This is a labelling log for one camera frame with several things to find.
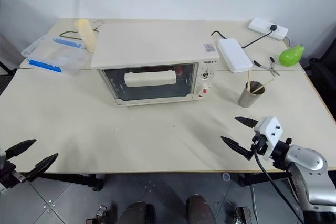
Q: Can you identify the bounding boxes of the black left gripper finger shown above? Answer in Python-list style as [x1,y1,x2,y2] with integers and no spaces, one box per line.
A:
[25,152,59,183]
[4,138,37,161]

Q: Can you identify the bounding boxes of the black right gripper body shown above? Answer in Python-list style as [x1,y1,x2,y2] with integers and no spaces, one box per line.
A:
[250,133,268,156]

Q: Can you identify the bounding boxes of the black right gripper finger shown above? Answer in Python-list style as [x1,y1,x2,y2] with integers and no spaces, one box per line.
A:
[234,116,259,131]
[220,136,254,162]

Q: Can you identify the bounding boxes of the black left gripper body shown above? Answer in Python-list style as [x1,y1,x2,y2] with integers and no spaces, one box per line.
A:
[0,159,27,191]

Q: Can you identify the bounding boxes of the white knob with red mark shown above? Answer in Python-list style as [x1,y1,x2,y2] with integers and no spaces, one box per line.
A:
[196,83,212,97]

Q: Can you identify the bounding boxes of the cream toaster oven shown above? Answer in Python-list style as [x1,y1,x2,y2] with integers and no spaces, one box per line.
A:
[91,20,221,108]

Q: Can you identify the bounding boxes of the metal cup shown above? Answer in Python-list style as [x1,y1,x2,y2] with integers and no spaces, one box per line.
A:
[238,80,266,109]

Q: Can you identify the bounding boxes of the wooden chopstick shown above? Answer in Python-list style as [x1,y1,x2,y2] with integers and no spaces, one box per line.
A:
[246,68,253,91]
[251,77,275,94]

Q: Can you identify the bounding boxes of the white rectangular case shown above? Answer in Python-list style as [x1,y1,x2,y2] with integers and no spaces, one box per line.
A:
[217,38,254,73]

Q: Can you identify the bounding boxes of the metal caster wheel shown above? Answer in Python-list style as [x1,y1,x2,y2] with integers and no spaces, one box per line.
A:
[234,206,253,224]
[86,204,109,224]

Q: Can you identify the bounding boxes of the dark rounded shape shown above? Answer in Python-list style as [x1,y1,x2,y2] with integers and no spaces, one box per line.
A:
[186,194,214,224]
[122,200,148,224]

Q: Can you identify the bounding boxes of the green pear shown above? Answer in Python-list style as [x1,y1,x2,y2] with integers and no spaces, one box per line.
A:
[278,44,306,67]

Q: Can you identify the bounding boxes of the black stand leg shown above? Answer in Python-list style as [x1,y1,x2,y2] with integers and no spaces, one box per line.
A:
[0,60,17,96]

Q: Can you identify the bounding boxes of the black chair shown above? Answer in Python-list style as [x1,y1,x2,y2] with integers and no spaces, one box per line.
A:
[306,41,336,112]

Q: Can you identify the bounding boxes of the white power strip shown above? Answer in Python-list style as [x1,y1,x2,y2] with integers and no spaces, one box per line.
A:
[248,18,289,42]

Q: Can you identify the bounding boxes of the clear box with blue latches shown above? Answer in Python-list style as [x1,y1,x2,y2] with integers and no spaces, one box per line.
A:
[20,35,91,77]

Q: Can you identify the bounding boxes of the cream cylindrical roll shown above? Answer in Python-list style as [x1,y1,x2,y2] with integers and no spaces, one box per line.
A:
[73,18,98,53]

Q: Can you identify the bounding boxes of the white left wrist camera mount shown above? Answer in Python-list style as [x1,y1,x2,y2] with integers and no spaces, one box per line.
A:
[0,148,8,196]

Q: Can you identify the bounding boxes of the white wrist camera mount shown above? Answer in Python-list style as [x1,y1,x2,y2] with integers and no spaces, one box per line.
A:
[0,148,8,196]
[254,115,283,162]

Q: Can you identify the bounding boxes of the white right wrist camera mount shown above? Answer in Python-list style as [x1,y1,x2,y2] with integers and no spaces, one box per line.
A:
[254,115,283,162]

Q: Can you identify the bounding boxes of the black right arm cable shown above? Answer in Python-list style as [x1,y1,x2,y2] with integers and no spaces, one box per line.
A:
[253,152,307,224]

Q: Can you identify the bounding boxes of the black-handled pliers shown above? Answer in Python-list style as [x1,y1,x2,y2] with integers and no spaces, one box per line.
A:
[253,56,281,77]

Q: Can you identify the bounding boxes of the black power cable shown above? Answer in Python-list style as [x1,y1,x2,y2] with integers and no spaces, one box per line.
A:
[211,29,274,49]

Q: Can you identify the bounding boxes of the glass oven door with handle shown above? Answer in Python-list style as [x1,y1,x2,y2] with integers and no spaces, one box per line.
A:
[101,62,200,102]

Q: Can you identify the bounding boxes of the thin wire clothes hanger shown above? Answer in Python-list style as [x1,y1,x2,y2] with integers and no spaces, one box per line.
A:
[59,20,104,41]

